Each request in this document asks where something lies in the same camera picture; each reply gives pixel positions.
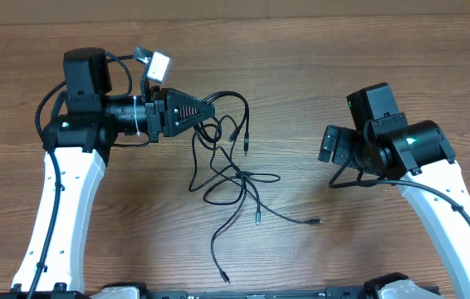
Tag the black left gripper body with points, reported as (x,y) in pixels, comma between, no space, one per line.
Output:
(155,114)

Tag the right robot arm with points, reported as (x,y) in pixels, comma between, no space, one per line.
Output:
(418,160)

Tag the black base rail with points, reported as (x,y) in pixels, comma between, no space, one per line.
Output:
(393,285)

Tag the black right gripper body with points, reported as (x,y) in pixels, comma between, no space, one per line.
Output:
(346,142)

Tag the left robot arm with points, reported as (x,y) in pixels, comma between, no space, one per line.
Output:
(85,123)

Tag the cardboard back wall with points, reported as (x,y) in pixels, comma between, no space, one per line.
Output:
(17,12)

